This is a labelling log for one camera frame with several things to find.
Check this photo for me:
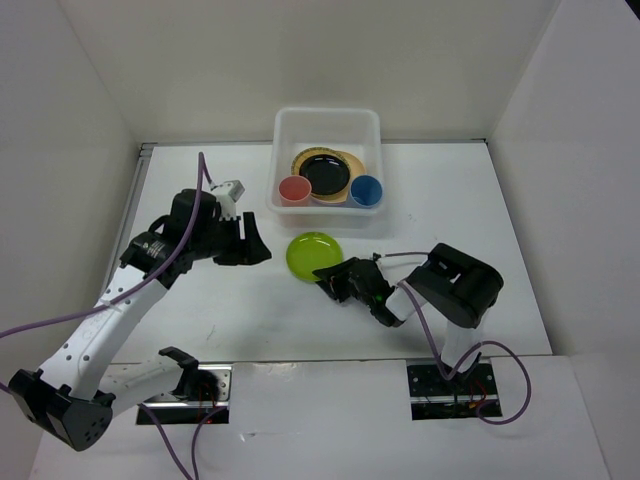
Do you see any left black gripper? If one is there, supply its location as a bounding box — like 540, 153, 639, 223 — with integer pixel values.
191, 211, 272, 266

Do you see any green plastic plate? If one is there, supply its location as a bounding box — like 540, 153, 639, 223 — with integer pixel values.
285, 232, 344, 283

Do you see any red plastic cup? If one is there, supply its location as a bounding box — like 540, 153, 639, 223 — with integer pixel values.
278, 175, 312, 207

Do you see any blue plastic cup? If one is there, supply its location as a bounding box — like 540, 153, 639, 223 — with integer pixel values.
346, 175, 384, 209

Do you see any round woven bamboo coaster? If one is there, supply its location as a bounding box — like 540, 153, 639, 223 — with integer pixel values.
291, 147, 349, 175

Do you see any black plastic plate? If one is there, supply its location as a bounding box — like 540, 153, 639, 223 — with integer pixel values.
298, 153, 351, 197

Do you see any orange plastic plate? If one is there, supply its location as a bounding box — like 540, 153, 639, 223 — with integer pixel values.
320, 150, 366, 200

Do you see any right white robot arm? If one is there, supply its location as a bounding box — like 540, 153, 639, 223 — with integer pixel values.
313, 243, 504, 393

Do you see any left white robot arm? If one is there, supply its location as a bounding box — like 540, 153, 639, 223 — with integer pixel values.
8, 180, 272, 452

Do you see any clear plastic bin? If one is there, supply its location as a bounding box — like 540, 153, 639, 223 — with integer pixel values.
266, 107, 384, 230

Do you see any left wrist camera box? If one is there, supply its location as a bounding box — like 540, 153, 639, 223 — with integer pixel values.
210, 180, 245, 220

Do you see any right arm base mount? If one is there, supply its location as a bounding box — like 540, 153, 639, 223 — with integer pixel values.
406, 361, 502, 421

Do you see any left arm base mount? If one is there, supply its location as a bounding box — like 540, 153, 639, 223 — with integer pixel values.
144, 364, 233, 426

